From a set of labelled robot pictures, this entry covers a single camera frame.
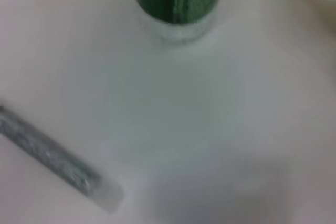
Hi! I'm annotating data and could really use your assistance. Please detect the silver glitter pen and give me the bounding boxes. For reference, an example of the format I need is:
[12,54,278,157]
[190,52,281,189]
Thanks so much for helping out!
[0,105,126,215]

